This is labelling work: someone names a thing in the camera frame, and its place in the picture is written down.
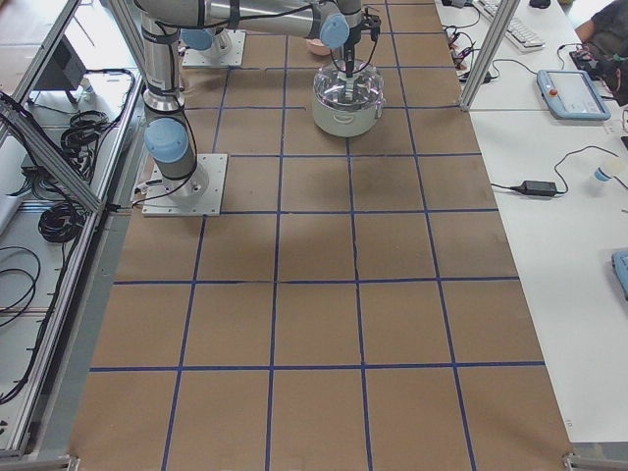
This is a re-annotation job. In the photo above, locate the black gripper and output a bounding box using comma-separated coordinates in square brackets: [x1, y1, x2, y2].
[341, 12, 381, 79]

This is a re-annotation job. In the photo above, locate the glass pot lid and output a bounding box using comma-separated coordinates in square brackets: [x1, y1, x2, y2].
[313, 63, 384, 111]

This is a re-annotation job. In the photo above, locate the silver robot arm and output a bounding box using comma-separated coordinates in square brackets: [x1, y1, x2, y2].
[136, 1, 381, 202]
[181, 27, 233, 58]

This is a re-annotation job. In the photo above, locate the white electric pot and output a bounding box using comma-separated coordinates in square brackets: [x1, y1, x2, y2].
[310, 63, 385, 137]

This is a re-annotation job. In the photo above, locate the pink bowl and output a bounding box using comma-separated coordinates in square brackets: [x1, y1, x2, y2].
[305, 38, 330, 56]

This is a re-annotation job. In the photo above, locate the white keyboard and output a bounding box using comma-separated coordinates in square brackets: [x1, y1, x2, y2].
[472, 0, 546, 53]

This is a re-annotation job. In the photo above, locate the blue teach pendant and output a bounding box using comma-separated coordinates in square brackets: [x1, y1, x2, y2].
[536, 70, 610, 121]
[611, 250, 628, 298]

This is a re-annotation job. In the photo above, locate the black power adapter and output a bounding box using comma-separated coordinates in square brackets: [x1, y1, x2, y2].
[510, 181, 559, 197]

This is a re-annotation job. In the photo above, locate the brown paper table mat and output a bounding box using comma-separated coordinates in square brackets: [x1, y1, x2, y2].
[70, 1, 569, 470]

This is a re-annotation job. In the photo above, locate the person in dark shirt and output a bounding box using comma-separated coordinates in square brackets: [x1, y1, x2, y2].
[575, 0, 627, 106]

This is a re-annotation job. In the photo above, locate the white paper cup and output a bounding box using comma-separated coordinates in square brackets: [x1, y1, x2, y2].
[594, 160, 622, 183]

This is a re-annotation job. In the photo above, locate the black electronics box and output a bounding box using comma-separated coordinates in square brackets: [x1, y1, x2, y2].
[34, 35, 86, 105]

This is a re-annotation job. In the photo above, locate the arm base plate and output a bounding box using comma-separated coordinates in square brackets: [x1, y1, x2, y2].
[141, 153, 228, 217]
[181, 29, 246, 69]

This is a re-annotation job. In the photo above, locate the aluminium frame post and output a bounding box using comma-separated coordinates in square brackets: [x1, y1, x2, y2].
[459, 0, 518, 111]

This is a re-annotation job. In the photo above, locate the coiled black cable bundle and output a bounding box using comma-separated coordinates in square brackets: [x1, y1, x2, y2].
[37, 202, 82, 244]

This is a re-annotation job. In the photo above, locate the aluminium diagonal frame beam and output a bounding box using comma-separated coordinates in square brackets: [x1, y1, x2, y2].
[1, 92, 104, 214]

